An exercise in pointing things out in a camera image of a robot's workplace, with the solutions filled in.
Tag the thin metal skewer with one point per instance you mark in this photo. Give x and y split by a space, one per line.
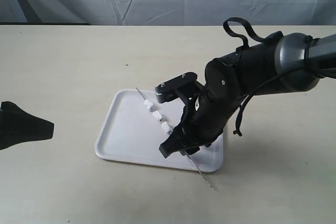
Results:
164 119

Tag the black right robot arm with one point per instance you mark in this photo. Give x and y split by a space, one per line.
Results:
281 64

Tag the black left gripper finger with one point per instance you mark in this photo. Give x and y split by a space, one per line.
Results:
18 126

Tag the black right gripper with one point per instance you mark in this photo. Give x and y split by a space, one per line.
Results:
202 123

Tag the white plastic tray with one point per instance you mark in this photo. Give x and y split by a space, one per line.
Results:
131 134

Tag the white foam cube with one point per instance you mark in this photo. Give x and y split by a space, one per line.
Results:
148 104
158 116
166 127

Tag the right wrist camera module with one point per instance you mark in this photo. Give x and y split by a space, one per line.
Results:
185 87

